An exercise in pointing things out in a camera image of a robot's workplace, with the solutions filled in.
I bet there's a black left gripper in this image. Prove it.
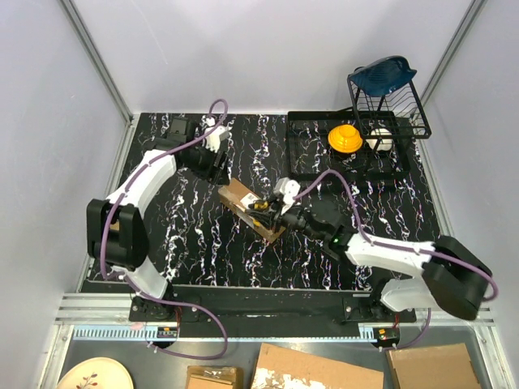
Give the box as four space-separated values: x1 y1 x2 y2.
183 139 230 186

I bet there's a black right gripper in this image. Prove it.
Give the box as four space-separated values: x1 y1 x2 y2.
246 194 326 242

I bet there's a brown cardboard express box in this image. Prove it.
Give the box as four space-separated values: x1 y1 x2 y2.
218 178 285 244

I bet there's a yellow utility knife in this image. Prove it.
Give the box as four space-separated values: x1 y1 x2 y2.
252 200 269 211

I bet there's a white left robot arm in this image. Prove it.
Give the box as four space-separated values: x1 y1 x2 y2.
86 118 229 321

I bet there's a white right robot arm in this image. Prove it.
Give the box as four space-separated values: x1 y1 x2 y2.
275 207 492 322

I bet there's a small cardboard box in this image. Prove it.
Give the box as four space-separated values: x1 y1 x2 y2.
186 365 243 389

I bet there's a cardboard box at corner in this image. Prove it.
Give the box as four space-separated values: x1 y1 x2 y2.
386 344 482 389

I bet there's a yellow plastic cup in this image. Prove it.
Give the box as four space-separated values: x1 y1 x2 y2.
328 124 362 154

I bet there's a black drain tray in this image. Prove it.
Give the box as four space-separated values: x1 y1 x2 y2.
285 109 414 182

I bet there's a white small cup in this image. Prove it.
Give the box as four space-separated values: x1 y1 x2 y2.
366 127 393 152

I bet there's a flat cardboard sheet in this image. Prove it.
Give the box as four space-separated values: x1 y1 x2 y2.
251 344 384 388

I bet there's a blue bowl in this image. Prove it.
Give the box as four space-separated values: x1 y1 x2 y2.
358 56 417 96

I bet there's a patterned ceramic plate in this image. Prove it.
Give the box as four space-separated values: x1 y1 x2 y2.
56 357 134 389

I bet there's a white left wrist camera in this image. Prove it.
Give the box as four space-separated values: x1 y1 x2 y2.
202 118 229 152

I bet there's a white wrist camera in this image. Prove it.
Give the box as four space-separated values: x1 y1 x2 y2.
273 177 301 215
202 118 229 152

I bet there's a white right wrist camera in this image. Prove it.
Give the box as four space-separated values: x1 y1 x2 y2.
273 177 301 215

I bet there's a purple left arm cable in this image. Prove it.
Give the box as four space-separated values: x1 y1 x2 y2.
97 99 229 361

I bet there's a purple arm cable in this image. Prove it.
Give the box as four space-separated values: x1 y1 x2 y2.
97 99 229 361
284 169 497 305

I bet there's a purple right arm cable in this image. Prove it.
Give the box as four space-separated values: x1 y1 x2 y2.
284 169 497 305

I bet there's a black wire dish rack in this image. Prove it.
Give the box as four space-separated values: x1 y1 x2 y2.
347 73 431 143

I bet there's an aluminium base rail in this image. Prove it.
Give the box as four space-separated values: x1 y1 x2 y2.
49 292 406 341

